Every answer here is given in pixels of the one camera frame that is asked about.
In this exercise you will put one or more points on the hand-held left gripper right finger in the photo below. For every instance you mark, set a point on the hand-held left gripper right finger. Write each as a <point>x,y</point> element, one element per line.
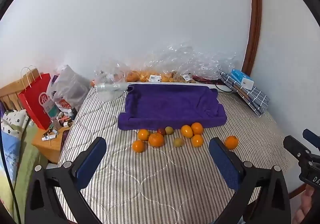
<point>225,164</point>

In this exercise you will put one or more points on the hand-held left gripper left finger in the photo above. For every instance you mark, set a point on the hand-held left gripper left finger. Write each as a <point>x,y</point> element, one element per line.
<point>91,159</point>

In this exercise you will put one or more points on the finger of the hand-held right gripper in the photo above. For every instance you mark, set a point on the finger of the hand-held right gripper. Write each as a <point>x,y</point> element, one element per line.
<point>312,139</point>
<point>296,146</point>

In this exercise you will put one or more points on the orange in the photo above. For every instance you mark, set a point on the orange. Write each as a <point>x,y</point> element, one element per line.
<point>197,140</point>
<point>231,142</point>
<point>143,134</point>
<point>138,146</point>
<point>156,139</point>
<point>197,128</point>
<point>186,131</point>

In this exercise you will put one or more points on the yellow green plum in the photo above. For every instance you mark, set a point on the yellow green plum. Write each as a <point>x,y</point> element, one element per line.
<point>169,130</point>
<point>178,142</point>

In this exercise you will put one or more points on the purple towel lined tray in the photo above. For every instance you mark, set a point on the purple towel lined tray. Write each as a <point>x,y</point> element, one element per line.
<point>170,104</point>

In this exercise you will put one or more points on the person's right hand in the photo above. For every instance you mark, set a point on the person's right hand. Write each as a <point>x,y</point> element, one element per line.
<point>308,209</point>

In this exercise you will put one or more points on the wooden bedside table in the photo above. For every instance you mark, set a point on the wooden bedside table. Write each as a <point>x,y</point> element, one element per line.
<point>47,149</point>

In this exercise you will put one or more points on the white tube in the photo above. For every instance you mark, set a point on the white tube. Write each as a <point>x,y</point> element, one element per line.
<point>48,137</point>

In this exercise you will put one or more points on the green sheet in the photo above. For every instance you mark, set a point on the green sheet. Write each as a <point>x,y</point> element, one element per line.
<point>27,161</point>

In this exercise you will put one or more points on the red plum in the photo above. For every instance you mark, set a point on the red plum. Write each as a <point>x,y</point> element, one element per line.
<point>161,131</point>

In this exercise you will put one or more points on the clear plastic bag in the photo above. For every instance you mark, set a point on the clear plastic bag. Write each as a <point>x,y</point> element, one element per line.
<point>110,86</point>

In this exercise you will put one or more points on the white plastic bag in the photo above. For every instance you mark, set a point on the white plastic bag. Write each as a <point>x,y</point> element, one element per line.
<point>67,86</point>

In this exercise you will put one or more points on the white box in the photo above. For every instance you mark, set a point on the white box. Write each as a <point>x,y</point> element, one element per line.
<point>247,83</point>

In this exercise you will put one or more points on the red paper bag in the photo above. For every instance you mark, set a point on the red paper bag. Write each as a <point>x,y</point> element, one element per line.
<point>35,99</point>

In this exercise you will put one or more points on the dark red packet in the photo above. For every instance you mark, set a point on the dark red packet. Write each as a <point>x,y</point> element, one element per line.
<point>201,78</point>

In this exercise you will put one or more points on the blue box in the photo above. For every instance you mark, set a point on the blue box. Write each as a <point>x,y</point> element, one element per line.
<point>237,74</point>

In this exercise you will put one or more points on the clear bag of oranges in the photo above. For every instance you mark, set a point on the clear bag of oranges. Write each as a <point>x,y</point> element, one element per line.
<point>142,76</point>

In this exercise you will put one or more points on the crumpled clear plastic wrap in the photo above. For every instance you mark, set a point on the crumpled clear plastic wrap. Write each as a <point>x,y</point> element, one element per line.
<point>195,59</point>

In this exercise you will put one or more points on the brown wooden door frame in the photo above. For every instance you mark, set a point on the brown wooden door frame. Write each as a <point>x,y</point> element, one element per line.
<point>255,14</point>

